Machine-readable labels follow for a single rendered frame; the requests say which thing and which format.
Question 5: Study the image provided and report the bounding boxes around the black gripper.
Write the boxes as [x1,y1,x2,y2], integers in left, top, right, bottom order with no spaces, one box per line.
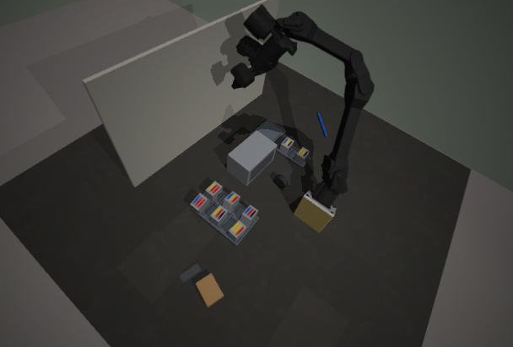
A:
[230,45,279,89]

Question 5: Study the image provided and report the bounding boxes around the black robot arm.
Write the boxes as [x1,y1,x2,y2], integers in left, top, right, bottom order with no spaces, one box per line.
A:
[236,5,374,209]

